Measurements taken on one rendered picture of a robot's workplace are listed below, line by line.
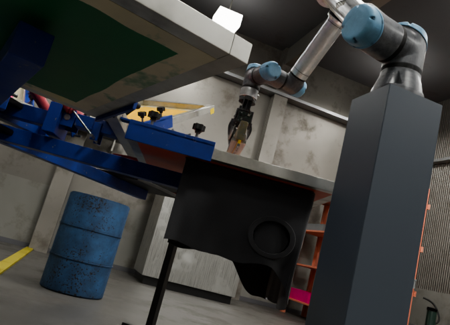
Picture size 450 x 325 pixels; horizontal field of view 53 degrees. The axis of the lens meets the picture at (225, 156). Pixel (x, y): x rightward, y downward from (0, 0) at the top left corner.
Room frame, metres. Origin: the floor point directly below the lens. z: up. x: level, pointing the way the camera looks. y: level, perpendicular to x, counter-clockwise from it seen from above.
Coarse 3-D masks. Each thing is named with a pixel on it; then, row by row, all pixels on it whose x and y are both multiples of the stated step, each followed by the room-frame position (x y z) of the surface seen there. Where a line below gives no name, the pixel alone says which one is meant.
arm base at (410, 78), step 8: (392, 64) 1.20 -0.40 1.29; (400, 64) 1.18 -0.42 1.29; (408, 64) 1.18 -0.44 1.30; (384, 72) 1.21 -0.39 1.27; (392, 72) 1.19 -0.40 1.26; (400, 72) 1.18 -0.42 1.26; (408, 72) 1.18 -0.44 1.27; (416, 72) 1.18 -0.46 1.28; (376, 80) 1.24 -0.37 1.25; (384, 80) 1.19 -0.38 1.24; (392, 80) 1.19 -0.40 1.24; (400, 80) 1.17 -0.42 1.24; (408, 80) 1.17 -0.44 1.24; (416, 80) 1.18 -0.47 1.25; (376, 88) 1.21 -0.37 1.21; (408, 88) 1.16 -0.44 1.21; (416, 88) 1.17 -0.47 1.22
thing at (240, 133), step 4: (240, 124) 1.61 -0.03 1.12; (244, 124) 1.61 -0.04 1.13; (240, 128) 1.61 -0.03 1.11; (244, 128) 1.61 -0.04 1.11; (236, 132) 1.67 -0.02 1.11; (240, 132) 1.61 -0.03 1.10; (244, 132) 1.61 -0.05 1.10; (236, 136) 1.61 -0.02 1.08; (240, 136) 1.61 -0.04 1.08; (244, 136) 1.61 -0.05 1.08; (236, 140) 1.62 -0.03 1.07
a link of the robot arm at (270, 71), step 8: (264, 64) 1.66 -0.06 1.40; (272, 64) 1.64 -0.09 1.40; (256, 72) 1.69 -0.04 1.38; (264, 72) 1.65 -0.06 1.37; (272, 72) 1.65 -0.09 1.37; (280, 72) 1.66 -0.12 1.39; (256, 80) 1.72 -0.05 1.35; (264, 80) 1.69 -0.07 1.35; (272, 80) 1.68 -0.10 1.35; (280, 80) 1.69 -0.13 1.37
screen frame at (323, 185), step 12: (132, 144) 1.63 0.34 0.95; (216, 156) 1.52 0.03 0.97; (228, 156) 1.52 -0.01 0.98; (240, 156) 1.52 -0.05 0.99; (240, 168) 1.54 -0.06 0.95; (252, 168) 1.52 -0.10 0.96; (264, 168) 1.52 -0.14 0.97; (276, 168) 1.52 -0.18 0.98; (288, 180) 1.53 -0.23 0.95; (300, 180) 1.53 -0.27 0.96; (312, 180) 1.53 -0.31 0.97; (324, 180) 1.53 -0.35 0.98
